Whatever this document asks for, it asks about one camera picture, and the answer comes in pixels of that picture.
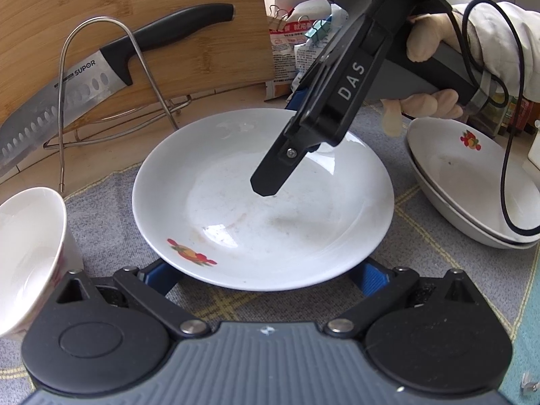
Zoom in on dark red bottle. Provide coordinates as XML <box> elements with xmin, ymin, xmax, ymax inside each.
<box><xmin>521</xmin><ymin>99</ymin><xmax>540</xmax><ymax>133</ymax></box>

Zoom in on white floral plate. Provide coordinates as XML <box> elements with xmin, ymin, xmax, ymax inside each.
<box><xmin>132</xmin><ymin>109</ymin><xmax>395</xmax><ymax>292</ymax></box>
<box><xmin>410</xmin><ymin>152</ymin><xmax>540</xmax><ymax>250</ymax></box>

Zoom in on white plastic container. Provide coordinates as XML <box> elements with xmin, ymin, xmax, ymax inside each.
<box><xmin>524</xmin><ymin>119</ymin><xmax>540</xmax><ymax>169</ymax></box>

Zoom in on person's right forearm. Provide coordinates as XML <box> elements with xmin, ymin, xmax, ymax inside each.
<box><xmin>462</xmin><ymin>1</ymin><xmax>540</xmax><ymax>104</ymax></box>

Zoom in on white printed bag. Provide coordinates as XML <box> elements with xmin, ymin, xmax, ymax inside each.
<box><xmin>291</xmin><ymin>0</ymin><xmax>351</xmax><ymax>89</ymax></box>

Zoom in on grey checked cloth mat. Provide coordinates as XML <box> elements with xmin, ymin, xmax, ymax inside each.
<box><xmin>0</xmin><ymin>103</ymin><xmax>540</xmax><ymax>405</ymax></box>

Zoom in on black cable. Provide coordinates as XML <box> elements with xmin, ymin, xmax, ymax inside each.
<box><xmin>447</xmin><ymin>0</ymin><xmax>540</xmax><ymax>237</ymax></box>

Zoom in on oil bottle with yellow label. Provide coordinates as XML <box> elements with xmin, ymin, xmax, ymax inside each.
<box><xmin>500</xmin><ymin>97</ymin><xmax>521</xmax><ymax>136</ymax></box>

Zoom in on white bowls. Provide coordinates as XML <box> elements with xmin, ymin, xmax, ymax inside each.
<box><xmin>407</xmin><ymin>116</ymin><xmax>540</xmax><ymax>244</ymax></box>

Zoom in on orange and white packet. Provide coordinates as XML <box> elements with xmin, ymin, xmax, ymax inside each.
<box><xmin>266</xmin><ymin>19</ymin><xmax>306</xmax><ymax>102</ymax></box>

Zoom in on teal binder clip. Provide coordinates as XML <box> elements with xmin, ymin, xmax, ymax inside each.
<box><xmin>304</xmin><ymin>19</ymin><xmax>334</xmax><ymax>45</ymax></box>

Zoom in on person's right hand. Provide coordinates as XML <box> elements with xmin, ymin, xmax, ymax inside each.
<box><xmin>380</xmin><ymin>3</ymin><xmax>470</xmax><ymax>136</ymax></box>

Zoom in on black-handled kitchen knife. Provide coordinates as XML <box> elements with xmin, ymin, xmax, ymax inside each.
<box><xmin>0</xmin><ymin>3</ymin><xmax>235</xmax><ymax>178</ymax></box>

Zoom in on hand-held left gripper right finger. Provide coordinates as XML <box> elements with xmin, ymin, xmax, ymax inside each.
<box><xmin>325</xmin><ymin>258</ymin><xmax>480</xmax><ymax>341</ymax></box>

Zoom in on white floral bowl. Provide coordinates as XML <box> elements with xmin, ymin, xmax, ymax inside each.
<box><xmin>0</xmin><ymin>188</ymin><xmax>83</xmax><ymax>340</ymax></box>

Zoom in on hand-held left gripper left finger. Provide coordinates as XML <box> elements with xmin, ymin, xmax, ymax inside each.
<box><xmin>55</xmin><ymin>259</ymin><xmax>210</xmax><ymax>341</ymax></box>

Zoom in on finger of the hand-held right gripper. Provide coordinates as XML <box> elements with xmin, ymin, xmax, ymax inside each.
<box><xmin>286</xmin><ymin>85</ymin><xmax>311</xmax><ymax>114</ymax></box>
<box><xmin>251</xmin><ymin>129</ymin><xmax>323</xmax><ymax>197</ymax></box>

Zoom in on metal wire rack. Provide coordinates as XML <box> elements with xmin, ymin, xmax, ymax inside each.
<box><xmin>43</xmin><ymin>17</ymin><xmax>192</xmax><ymax>193</ymax></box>

